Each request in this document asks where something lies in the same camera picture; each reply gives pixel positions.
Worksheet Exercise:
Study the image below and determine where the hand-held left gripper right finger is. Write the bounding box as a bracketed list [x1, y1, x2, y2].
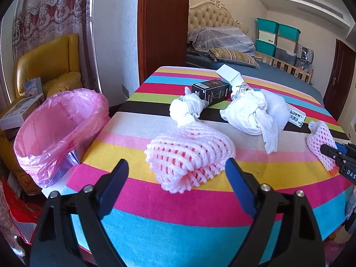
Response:
[225, 157, 326, 267]

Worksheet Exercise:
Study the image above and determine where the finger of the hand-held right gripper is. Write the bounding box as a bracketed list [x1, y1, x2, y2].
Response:
[320, 144, 345, 163]
[334, 142, 356, 156]

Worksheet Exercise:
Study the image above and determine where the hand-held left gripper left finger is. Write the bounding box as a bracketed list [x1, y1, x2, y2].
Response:
[29, 158, 130, 267]

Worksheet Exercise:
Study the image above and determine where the small pink foam net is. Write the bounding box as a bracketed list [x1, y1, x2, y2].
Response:
[307, 120, 339, 176]

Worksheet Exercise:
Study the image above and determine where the small cardboard box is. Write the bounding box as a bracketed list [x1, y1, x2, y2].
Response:
[287, 106, 306, 127]

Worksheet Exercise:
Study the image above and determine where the purple waste bin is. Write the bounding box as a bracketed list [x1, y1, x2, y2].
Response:
[46, 149, 82, 188]

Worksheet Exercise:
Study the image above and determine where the large pink foam net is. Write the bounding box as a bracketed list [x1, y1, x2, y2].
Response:
[145, 124, 237, 194]

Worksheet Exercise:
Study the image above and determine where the large white plastic bag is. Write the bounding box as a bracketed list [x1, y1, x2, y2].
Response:
[220, 85, 279, 154]

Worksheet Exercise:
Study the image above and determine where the pink-lined trash bin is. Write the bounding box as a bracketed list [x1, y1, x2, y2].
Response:
[13, 88, 110, 188]

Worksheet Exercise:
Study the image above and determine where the small knotted white bag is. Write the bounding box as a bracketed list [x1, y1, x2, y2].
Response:
[169, 87, 208, 127]

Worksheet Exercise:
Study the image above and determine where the black box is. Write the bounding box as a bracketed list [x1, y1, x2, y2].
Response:
[192, 79, 231, 107]

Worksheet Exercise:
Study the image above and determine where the white paper box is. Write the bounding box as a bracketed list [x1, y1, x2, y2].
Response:
[216, 64, 243, 85]

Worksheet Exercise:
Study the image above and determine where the striped colourful tablecloth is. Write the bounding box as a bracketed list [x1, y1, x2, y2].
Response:
[60, 66, 354, 267]

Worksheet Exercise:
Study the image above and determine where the dark brown door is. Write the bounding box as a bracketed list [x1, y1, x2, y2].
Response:
[323, 39, 349, 113]

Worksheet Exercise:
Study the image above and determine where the bed with blue sheet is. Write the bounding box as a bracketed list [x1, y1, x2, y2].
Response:
[186, 49, 324, 109]

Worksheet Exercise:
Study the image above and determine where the red plastic bag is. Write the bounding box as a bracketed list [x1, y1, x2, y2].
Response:
[0, 176, 42, 242]

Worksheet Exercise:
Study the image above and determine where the black and white checkered bag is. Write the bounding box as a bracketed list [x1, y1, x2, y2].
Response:
[296, 43, 314, 62]

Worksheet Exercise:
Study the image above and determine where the clear grey storage box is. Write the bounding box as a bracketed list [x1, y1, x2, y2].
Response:
[275, 47, 297, 65]

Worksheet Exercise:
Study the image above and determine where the beige storage box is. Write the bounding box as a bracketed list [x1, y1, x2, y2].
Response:
[277, 36, 298, 52]

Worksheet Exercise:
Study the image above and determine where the large flat white box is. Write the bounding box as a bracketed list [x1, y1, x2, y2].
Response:
[0, 93, 45, 131]

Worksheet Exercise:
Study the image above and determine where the teal storage bin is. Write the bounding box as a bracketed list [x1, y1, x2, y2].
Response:
[256, 17, 279, 33]
[278, 23, 301, 40]
[256, 39, 277, 55]

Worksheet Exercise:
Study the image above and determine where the small blue picture box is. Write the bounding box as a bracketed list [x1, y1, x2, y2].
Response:
[24, 77, 43, 95]

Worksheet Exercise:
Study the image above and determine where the white storage box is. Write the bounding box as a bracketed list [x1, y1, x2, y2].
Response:
[258, 30, 278, 45]

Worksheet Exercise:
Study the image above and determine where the striped pillow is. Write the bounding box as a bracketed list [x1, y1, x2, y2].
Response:
[209, 48, 260, 69]

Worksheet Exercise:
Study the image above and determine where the yellow leather armchair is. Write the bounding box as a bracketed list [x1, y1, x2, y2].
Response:
[0, 33, 82, 173]

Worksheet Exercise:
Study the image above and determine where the ceiling air vent grille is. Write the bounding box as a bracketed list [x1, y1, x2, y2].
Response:
[293, 0, 344, 16]

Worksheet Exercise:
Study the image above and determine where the blue-grey quilt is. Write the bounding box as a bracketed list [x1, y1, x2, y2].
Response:
[187, 26, 257, 57]

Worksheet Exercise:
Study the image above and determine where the beige tufted headboard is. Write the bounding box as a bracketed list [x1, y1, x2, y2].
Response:
[188, 0, 249, 43]

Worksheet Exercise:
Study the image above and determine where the wooden crib rail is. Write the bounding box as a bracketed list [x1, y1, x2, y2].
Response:
[255, 51, 314, 83]

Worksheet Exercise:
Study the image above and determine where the red-brown wooden door frame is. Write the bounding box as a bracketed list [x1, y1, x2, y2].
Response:
[138, 0, 191, 85]

